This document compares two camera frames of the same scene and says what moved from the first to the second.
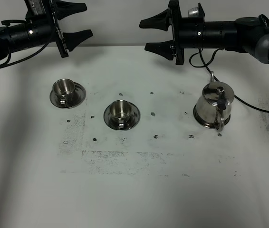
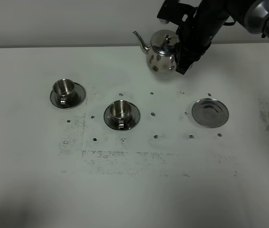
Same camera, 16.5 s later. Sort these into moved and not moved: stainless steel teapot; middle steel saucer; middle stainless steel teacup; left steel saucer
Moved: stainless steel teapot
Not moved: middle steel saucer; left steel saucer; middle stainless steel teacup
